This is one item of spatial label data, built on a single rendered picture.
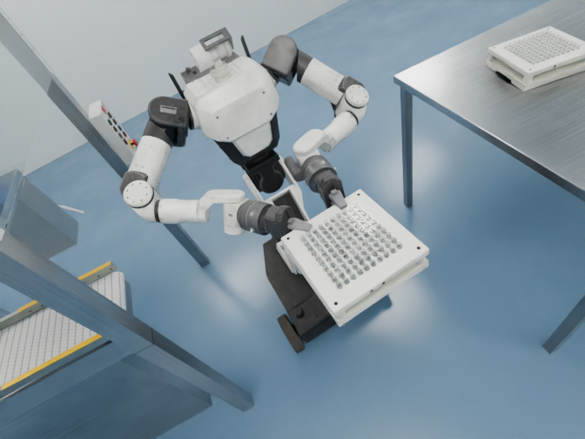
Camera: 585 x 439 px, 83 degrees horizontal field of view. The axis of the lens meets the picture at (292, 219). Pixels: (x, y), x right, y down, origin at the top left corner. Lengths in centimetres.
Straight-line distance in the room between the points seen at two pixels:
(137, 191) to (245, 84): 45
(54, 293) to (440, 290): 164
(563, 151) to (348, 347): 120
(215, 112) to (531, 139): 99
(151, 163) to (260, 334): 121
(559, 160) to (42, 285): 138
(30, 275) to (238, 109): 68
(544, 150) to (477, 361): 96
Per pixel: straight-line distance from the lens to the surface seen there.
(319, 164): 93
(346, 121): 110
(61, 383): 134
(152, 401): 169
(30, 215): 111
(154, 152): 106
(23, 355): 141
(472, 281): 196
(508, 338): 186
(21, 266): 85
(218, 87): 109
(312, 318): 166
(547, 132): 135
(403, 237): 77
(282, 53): 117
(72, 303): 93
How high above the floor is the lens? 169
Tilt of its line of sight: 47 degrees down
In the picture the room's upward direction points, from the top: 23 degrees counter-clockwise
